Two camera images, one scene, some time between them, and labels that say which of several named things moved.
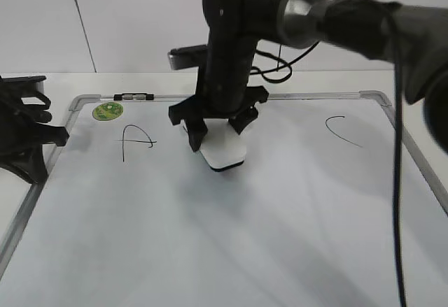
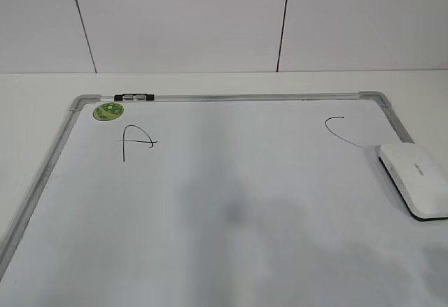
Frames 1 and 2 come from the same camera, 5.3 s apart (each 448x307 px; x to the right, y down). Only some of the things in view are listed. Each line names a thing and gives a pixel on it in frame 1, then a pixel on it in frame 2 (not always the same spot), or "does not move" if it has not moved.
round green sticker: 107,111 does not move
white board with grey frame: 129,216 does not move
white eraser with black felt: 222,147 → 420,173
